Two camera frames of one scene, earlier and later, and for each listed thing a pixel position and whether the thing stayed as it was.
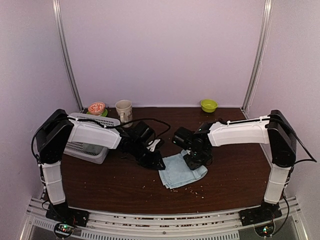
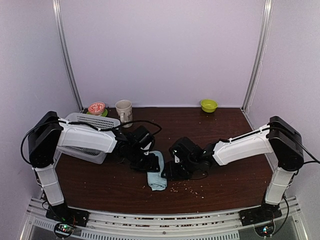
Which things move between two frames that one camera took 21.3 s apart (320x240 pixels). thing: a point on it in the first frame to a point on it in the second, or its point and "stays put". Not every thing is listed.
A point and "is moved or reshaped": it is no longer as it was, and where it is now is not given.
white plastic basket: (90, 153) stays put
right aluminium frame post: (267, 15) stays put
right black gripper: (193, 166) to (171, 172)
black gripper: (183, 137) to (185, 151)
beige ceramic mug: (124, 107) stays put
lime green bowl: (209, 105) stays put
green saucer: (103, 114) stays put
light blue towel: (177, 172) is moved or reshaped
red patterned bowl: (96, 108) stays put
